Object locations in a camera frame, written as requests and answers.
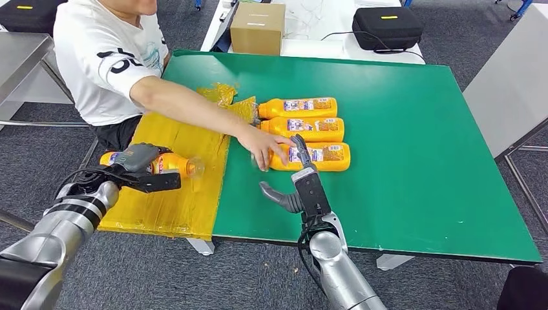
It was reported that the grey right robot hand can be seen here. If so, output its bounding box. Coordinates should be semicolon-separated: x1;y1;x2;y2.
258;134;313;214

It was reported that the person's right hand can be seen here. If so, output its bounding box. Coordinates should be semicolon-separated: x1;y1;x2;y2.
237;125;296;172

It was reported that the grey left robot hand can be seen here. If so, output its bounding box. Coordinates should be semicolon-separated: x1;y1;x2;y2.
113;143;172;174

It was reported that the orange detergent bottle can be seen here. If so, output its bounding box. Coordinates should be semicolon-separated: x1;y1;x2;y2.
257;97;338;119
250;142;351;173
99;152;206;180
258;117;346;143

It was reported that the yellow taped cardboard mat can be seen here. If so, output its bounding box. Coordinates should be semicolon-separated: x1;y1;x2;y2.
97;82;258;240

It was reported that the white table foot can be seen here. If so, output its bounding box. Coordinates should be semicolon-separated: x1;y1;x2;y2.
376;254;416;272
187;237;215;256

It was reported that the person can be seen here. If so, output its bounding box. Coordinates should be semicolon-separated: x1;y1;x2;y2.
53;0;296;172

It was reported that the brown cardboard box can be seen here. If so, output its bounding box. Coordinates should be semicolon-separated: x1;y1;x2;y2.
230;2;286;56

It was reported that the white background table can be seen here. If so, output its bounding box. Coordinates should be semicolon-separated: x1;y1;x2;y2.
200;0;427;66

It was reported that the steel side table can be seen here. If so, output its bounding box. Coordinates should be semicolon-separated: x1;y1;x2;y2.
0;32;100;234

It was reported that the black zip case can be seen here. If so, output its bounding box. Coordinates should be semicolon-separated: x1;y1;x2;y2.
0;0;65;37

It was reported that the black object on floor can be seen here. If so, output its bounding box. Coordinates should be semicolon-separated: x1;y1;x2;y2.
496;265;548;310

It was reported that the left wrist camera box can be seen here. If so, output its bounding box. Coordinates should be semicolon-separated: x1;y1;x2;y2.
105;165;182;194

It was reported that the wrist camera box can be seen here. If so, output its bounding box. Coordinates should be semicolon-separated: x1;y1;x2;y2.
105;165;182;194
292;167;333;217

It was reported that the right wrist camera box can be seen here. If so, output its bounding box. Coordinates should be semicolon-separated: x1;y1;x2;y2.
292;167;333;217

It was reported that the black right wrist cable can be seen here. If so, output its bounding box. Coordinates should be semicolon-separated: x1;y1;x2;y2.
297;220;326;296

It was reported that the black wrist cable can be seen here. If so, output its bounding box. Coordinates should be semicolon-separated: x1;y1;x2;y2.
297;220;326;296
53;167;129;202

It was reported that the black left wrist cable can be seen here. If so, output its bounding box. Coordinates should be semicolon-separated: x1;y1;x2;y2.
53;167;129;202

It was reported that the black power cable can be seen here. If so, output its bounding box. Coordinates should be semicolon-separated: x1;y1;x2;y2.
321;31;426;61

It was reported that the black case with cable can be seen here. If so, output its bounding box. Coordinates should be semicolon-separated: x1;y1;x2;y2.
352;6;425;52

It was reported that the grey table with metal frame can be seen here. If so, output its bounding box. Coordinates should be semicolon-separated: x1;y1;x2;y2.
463;4;548;236

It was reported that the blue metal cart frame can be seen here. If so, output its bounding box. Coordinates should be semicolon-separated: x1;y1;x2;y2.
496;0;536;22

